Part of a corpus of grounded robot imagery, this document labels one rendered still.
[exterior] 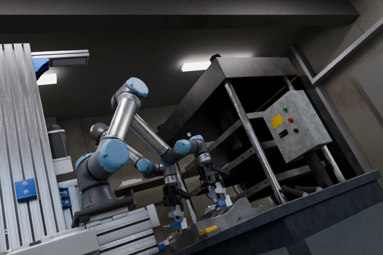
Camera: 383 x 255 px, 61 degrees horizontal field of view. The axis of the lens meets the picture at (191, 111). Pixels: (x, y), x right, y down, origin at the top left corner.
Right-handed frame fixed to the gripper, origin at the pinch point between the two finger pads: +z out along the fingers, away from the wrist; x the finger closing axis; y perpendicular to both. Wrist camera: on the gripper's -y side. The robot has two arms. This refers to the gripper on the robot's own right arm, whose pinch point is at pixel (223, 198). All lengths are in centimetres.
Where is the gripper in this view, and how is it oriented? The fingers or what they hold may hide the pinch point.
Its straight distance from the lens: 170.6
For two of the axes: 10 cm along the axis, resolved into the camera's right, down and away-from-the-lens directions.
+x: 4.4, -5.1, -7.4
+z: 3.4, 8.6, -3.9
